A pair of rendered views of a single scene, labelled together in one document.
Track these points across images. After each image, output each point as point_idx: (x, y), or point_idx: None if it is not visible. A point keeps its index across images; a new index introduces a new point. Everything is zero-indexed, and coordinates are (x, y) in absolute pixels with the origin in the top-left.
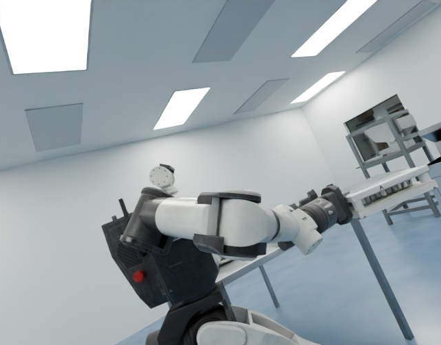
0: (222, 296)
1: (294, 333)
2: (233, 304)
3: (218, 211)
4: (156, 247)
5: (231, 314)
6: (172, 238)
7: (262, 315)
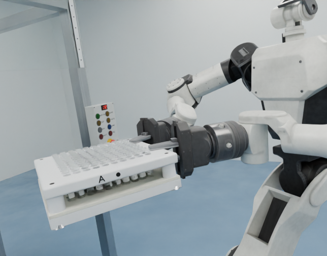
0: (274, 152)
1: (268, 246)
2: (312, 184)
3: (187, 86)
4: (244, 85)
5: (287, 176)
6: (246, 84)
7: (287, 210)
